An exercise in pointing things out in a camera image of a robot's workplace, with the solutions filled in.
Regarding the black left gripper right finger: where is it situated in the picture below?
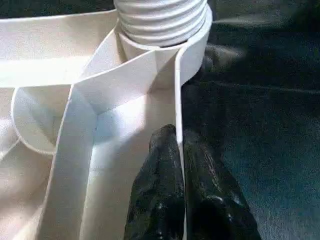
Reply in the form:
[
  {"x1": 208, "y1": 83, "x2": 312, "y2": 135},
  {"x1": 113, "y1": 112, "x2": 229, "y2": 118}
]
[{"x1": 183, "y1": 129, "x2": 261, "y2": 240}]

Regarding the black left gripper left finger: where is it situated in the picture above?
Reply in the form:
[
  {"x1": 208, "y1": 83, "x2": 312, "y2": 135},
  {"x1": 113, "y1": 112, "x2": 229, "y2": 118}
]
[{"x1": 124, "y1": 124, "x2": 187, "y2": 240}]

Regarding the white plastic table top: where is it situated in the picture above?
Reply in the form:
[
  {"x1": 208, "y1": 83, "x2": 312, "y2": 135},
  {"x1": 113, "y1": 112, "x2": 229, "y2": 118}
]
[{"x1": 0, "y1": 8, "x2": 213, "y2": 240}]

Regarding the white tapered table leg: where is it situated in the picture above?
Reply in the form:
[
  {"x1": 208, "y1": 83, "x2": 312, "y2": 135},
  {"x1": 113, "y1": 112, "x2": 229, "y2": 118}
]
[{"x1": 113, "y1": 0, "x2": 212, "y2": 48}]

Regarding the black work mat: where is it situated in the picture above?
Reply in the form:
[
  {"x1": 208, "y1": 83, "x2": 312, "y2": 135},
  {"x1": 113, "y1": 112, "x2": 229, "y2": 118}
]
[{"x1": 181, "y1": 0, "x2": 320, "y2": 240}]

